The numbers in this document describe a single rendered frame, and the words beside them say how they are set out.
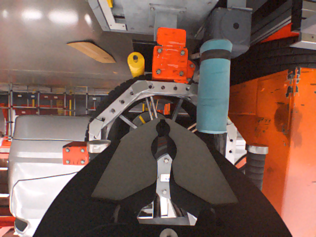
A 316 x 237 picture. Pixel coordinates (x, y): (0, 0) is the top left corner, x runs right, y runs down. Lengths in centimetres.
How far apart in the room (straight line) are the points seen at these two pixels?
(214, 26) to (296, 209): 76
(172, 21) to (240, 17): 28
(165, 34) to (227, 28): 29
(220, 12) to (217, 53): 34
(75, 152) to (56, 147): 55
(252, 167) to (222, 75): 24
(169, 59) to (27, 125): 97
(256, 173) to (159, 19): 68
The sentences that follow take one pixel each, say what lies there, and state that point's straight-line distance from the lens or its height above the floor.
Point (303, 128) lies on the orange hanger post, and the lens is 65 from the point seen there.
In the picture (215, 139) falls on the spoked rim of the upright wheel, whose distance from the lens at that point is 66.
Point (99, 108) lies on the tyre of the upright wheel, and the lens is 59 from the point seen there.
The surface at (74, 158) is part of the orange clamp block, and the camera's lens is 56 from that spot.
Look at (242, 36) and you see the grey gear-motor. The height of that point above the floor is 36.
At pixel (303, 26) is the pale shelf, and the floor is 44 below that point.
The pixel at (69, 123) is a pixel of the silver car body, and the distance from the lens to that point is 103.
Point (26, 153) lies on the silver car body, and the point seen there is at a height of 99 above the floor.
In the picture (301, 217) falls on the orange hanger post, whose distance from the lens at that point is 77.
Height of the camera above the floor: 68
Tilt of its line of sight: 3 degrees up
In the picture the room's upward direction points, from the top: 178 degrees counter-clockwise
